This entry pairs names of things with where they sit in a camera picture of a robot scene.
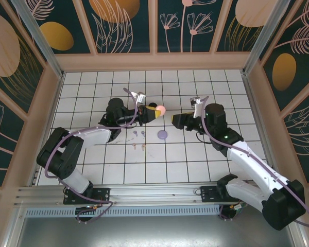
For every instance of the black round earbud case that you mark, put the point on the black round earbud case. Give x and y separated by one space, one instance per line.
152 104

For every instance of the pink round earbud case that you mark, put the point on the pink round earbud case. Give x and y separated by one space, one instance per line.
162 109

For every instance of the purple round earbud case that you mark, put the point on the purple round earbud case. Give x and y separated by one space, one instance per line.
162 134

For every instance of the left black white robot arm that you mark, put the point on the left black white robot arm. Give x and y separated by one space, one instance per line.
64 164

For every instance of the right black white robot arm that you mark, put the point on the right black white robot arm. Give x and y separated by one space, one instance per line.
252 167

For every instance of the small green-lit circuit board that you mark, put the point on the small green-lit circuit board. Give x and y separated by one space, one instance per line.
88 206

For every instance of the grey metal sheet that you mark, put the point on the grey metal sheet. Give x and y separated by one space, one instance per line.
154 231

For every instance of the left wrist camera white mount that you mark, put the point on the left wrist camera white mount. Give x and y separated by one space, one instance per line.
141 98

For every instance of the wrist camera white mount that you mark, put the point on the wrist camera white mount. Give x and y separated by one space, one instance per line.
141 98
197 109

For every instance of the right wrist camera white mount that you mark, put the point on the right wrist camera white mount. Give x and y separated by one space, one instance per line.
197 109

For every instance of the aluminium table side rail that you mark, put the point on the aluminium table side rail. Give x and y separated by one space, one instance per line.
54 103
253 103

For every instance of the aluminium mounting rail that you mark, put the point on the aluminium mounting rail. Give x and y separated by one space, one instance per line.
154 193

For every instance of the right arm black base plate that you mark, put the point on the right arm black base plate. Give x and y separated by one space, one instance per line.
208 193

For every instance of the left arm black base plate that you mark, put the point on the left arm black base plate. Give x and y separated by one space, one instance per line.
103 193

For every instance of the aluminium corner post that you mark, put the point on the aluminium corner post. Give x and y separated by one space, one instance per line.
40 38
264 38

